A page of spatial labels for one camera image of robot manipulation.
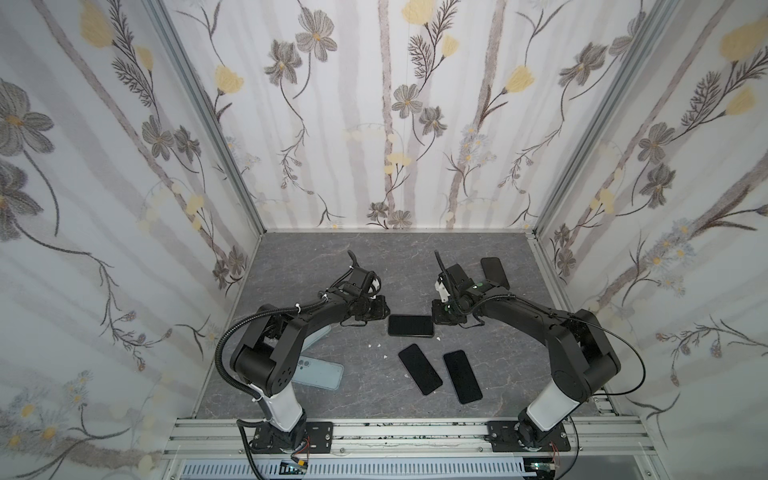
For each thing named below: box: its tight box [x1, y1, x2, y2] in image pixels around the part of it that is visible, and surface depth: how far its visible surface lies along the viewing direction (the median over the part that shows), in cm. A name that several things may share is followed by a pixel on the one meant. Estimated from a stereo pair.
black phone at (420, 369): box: [398, 343, 443, 395], surface depth 87 cm
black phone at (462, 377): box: [443, 350, 483, 404], surface depth 86 cm
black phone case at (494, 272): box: [480, 257, 510, 290], surface depth 113 cm
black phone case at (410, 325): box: [388, 314, 434, 338], surface depth 95 cm
